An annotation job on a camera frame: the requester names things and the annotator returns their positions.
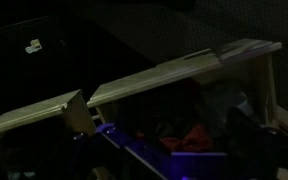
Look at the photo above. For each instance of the far open wooden drawer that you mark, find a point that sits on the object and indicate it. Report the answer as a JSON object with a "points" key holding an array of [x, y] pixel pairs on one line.
{"points": [[44, 140]]}

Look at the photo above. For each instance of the red clothing in drawer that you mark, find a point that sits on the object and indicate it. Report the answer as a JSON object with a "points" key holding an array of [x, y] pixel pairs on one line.
{"points": [[195, 138]]}

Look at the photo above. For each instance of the dark case with sticker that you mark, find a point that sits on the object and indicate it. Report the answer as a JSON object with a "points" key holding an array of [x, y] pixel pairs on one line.
{"points": [[49, 56]]}

